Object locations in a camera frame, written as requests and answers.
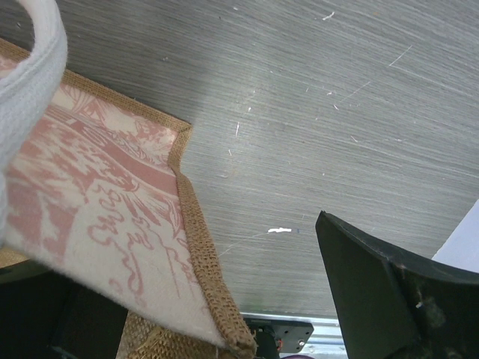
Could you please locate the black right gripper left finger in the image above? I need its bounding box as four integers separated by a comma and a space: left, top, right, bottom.
1, 260, 128, 358

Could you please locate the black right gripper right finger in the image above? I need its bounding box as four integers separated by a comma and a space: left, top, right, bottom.
315, 211, 478, 358

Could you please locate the burlap canvas tote bag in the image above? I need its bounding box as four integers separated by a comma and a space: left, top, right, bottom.
1, 1, 257, 358

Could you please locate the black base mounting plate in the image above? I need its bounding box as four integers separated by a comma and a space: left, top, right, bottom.
245, 317, 314, 358

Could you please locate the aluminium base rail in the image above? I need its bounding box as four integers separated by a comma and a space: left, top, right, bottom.
242, 312, 347, 358

